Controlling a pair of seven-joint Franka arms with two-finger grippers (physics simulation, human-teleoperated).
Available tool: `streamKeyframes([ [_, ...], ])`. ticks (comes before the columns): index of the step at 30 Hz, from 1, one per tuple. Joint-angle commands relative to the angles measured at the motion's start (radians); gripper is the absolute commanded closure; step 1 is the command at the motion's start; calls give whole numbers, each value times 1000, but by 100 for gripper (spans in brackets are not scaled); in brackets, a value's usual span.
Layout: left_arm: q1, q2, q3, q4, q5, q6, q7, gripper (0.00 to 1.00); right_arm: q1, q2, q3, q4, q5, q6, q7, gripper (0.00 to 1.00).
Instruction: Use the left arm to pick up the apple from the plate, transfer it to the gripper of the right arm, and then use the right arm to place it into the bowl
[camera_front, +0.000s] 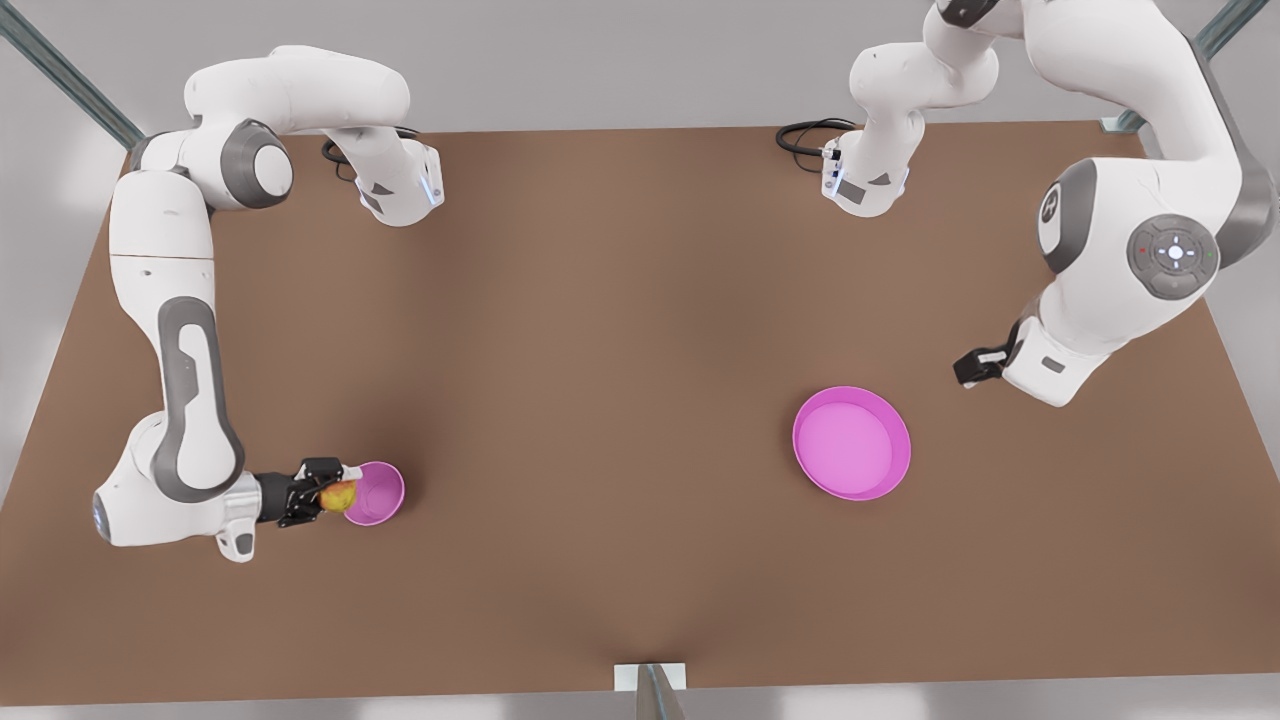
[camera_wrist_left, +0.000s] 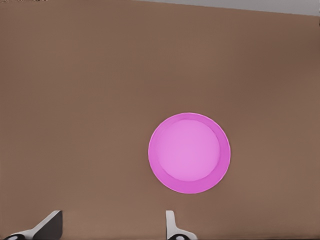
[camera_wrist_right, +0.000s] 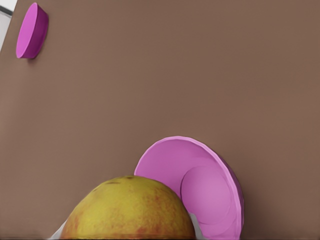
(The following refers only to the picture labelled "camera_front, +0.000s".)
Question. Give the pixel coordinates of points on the silver frame post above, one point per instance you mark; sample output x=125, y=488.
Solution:
x=655, y=692
x=1215, y=30
x=70, y=75

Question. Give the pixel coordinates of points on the red yellow apple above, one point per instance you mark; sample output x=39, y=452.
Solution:
x=339, y=496

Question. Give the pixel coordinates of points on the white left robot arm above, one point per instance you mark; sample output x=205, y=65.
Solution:
x=1140, y=200

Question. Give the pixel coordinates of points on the pink round plate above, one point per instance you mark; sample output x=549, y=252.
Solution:
x=851, y=444

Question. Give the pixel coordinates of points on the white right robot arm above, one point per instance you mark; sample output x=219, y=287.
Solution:
x=160, y=260

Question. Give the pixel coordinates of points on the small pink bowl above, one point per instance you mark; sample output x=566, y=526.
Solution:
x=380, y=494

